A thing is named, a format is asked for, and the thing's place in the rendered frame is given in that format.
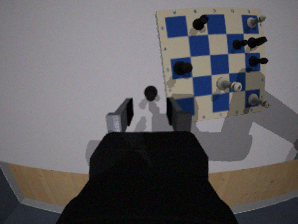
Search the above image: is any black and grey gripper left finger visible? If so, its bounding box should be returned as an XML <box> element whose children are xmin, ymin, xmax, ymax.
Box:
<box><xmin>106</xmin><ymin>98</ymin><xmax>134</xmax><ymax>133</ymax></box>

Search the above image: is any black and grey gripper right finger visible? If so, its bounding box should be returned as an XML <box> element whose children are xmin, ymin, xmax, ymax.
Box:
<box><xmin>166</xmin><ymin>97</ymin><xmax>192</xmax><ymax>132</ymax></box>

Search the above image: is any blue and cream chessboard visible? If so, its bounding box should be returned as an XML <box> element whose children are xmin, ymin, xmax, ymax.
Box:
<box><xmin>156</xmin><ymin>7</ymin><xmax>265</xmax><ymax>122</ymax></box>

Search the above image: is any white chess piece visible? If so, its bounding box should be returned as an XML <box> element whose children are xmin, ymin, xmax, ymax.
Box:
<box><xmin>217</xmin><ymin>77</ymin><xmax>242</xmax><ymax>92</ymax></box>
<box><xmin>247</xmin><ymin>93</ymin><xmax>271</xmax><ymax>108</ymax></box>
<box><xmin>246</xmin><ymin>15</ymin><xmax>266</xmax><ymax>28</ymax></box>

